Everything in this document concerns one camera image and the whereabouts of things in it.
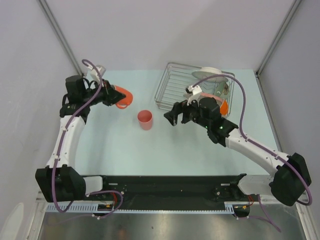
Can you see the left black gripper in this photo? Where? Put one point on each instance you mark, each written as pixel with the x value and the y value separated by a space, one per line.
pixel 113 96

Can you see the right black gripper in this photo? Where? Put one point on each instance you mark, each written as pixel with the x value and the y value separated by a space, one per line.
pixel 178 108

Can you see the metal wire dish rack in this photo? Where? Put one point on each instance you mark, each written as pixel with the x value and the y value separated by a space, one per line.
pixel 178 80

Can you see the pink plastic cup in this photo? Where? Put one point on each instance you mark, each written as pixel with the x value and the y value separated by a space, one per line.
pixel 145 119

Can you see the white deep plate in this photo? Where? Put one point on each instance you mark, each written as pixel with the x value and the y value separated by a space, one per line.
pixel 206 72

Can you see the orange white bowl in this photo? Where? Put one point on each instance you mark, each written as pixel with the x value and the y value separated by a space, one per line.
pixel 224 108

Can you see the green ceramic bowl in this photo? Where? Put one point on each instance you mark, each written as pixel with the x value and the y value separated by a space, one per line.
pixel 222 90

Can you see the pink cream branch plate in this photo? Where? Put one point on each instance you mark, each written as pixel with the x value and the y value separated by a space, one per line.
pixel 208 95

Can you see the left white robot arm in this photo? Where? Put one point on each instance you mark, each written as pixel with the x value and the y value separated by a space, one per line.
pixel 58 180

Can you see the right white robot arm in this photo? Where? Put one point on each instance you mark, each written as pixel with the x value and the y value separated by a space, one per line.
pixel 289 176

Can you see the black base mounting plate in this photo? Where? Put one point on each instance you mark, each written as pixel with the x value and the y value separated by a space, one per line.
pixel 173 193

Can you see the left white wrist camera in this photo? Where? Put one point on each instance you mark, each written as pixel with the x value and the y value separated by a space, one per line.
pixel 95 74

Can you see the white slotted cable duct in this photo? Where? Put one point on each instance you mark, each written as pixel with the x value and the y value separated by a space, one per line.
pixel 97 208

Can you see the left aluminium frame post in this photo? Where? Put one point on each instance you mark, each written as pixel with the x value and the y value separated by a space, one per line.
pixel 52 20

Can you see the aluminium frame post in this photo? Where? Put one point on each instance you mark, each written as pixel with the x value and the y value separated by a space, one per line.
pixel 279 35
pixel 52 20

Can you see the aluminium front rail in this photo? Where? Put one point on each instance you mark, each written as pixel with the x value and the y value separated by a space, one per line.
pixel 303 198

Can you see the right aluminium frame post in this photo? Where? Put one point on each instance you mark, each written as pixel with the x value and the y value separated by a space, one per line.
pixel 279 35

